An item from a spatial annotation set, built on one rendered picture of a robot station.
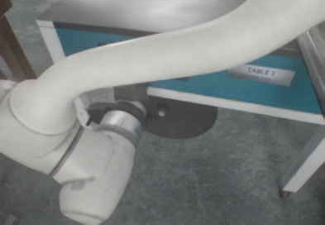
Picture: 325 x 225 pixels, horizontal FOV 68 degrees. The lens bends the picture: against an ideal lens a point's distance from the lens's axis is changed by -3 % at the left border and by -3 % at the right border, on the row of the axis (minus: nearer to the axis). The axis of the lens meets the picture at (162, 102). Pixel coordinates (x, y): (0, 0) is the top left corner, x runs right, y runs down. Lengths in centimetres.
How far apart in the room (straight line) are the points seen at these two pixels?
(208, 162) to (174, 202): 25
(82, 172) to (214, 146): 93
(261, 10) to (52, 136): 32
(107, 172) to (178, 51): 24
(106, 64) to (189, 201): 90
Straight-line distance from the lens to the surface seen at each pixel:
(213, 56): 29
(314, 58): 58
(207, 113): 102
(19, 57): 96
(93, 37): 70
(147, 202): 113
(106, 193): 43
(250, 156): 128
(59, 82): 35
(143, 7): 73
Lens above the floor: 106
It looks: 47 degrees down
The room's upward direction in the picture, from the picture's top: 2 degrees counter-clockwise
